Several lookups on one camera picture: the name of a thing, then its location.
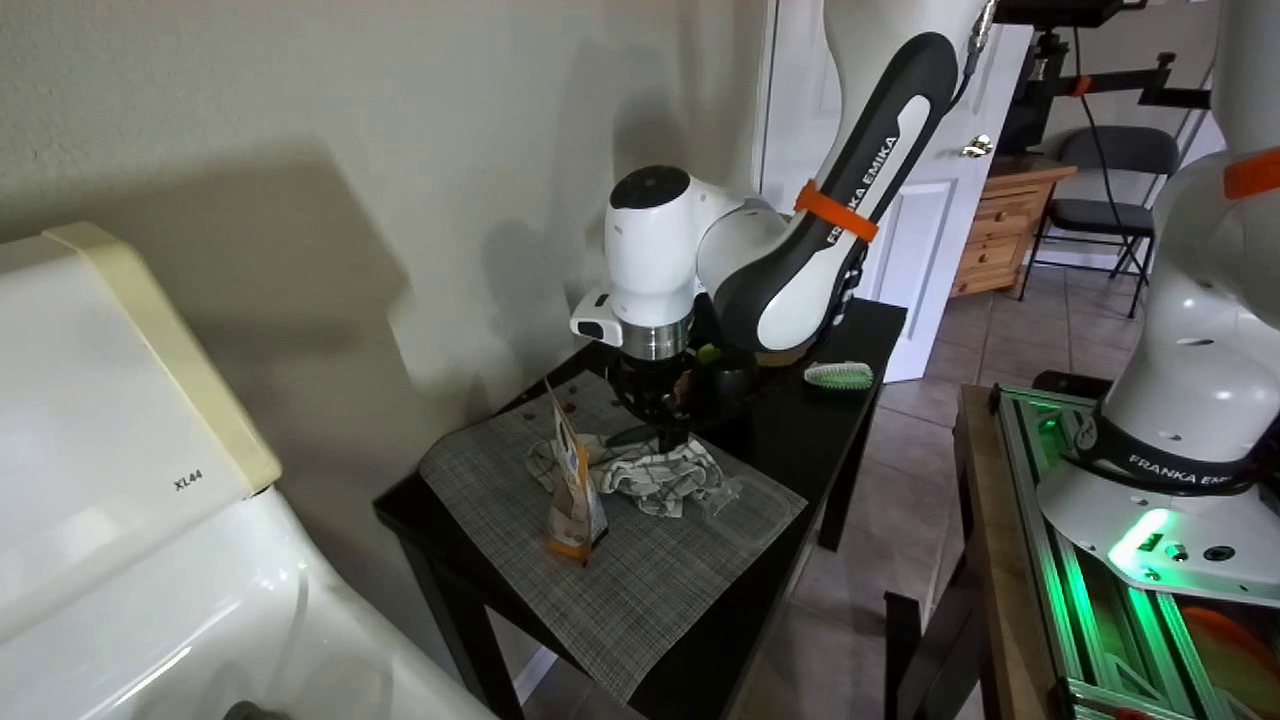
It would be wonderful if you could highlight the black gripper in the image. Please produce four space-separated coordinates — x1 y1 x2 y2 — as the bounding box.
602 350 719 465

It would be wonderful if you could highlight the small green plastic piece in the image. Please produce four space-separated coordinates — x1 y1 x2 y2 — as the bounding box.
599 419 660 451

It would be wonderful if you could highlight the white checkered towel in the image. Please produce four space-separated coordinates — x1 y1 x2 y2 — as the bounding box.
595 435 747 525

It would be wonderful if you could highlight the dark green cup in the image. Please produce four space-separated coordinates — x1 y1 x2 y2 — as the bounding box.
693 341 759 419

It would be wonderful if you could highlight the orange snack pouch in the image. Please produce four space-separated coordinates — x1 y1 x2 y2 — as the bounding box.
534 383 613 571

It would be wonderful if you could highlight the black side table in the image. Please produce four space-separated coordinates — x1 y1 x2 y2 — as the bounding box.
371 294 910 720

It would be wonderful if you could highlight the grey woven placemat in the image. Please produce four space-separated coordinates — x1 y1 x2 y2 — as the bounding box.
414 367 813 710

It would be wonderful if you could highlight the white panel door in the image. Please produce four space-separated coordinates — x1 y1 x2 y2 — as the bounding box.
756 0 1041 388

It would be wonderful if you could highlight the wooden robot mounting table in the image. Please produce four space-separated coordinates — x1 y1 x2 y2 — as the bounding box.
882 380 1280 720

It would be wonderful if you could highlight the wooden drawer dresser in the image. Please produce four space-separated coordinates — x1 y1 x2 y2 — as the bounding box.
949 158 1080 303

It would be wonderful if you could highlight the black folding chair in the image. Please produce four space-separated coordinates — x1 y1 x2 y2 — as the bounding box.
1014 121 1182 323

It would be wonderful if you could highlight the white stove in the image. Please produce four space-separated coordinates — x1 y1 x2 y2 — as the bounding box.
0 216 494 720

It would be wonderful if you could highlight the white closet door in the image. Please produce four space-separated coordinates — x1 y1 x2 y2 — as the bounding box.
1173 0 1236 174

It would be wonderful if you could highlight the orange strap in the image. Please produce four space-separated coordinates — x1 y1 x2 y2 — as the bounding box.
1218 146 1280 206
791 176 882 248

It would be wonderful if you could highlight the green lit metal rail frame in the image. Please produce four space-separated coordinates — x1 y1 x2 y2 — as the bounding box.
995 383 1280 720

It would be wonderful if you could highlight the black camera stand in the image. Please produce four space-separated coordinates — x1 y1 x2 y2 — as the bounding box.
982 0 1222 166

